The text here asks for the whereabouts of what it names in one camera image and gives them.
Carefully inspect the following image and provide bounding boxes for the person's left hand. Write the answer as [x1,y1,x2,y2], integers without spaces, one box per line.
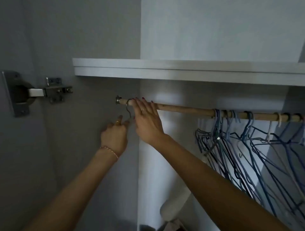
[100,115,131,157]

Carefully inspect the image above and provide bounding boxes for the person's right hand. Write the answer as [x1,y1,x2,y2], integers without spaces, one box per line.
[129,97,165,146]

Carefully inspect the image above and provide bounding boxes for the metal hook clothes hanger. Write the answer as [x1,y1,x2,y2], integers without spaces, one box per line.
[125,99,133,125]

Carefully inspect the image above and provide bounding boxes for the person's right forearm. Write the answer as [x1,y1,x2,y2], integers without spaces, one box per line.
[148,133,292,231]

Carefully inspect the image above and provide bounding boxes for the person's left forearm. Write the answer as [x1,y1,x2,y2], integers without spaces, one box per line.
[23,146,119,231]

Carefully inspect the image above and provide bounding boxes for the wooden closet rod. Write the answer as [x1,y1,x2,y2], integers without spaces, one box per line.
[117,98,305,122]

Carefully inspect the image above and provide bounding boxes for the white wardrobe shelf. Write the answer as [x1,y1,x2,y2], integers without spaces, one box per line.
[72,58,305,86]

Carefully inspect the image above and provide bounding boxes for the metal door hinge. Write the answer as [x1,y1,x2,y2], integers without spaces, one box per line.
[2,70,73,117]

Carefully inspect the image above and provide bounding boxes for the grey wardrobe door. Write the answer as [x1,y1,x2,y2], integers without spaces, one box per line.
[0,0,42,231]

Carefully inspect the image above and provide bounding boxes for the red string bracelet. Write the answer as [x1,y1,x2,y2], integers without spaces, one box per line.
[100,146,119,160]

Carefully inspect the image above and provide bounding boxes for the bunch of wire hangers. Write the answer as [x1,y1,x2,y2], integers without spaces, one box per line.
[195,109,305,225]

